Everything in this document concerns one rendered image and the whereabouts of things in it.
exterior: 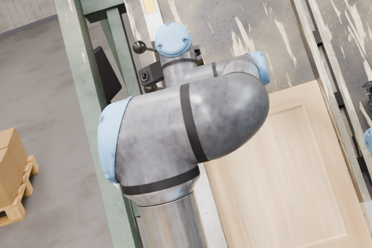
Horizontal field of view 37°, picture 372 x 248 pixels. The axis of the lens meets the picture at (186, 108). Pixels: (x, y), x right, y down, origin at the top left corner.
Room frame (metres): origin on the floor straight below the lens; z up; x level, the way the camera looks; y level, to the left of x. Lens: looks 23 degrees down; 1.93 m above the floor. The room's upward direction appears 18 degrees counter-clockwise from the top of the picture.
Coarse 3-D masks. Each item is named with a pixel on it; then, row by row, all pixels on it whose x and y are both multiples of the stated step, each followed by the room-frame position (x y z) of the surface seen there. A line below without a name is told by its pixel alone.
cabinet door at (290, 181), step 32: (288, 96) 1.40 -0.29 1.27; (320, 96) 1.39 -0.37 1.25; (288, 128) 1.36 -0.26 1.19; (320, 128) 1.34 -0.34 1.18; (224, 160) 1.35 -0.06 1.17; (256, 160) 1.33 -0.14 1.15; (288, 160) 1.31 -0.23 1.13; (320, 160) 1.29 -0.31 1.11; (224, 192) 1.30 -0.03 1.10; (256, 192) 1.28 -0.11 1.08; (288, 192) 1.26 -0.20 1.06; (320, 192) 1.24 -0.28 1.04; (352, 192) 1.22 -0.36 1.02; (224, 224) 1.25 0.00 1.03; (256, 224) 1.23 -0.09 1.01; (288, 224) 1.22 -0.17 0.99; (320, 224) 1.20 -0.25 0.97; (352, 224) 1.18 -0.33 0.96
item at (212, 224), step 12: (156, 0) 1.63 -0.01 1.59; (144, 12) 1.62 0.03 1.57; (156, 12) 1.61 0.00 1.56; (156, 24) 1.59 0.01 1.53; (204, 168) 1.33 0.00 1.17; (204, 180) 1.31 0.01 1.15; (204, 192) 1.29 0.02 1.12; (204, 204) 1.27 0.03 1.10; (204, 216) 1.26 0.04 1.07; (216, 216) 1.25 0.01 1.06; (204, 228) 1.24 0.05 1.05; (216, 228) 1.23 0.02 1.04; (216, 240) 1.21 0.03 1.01
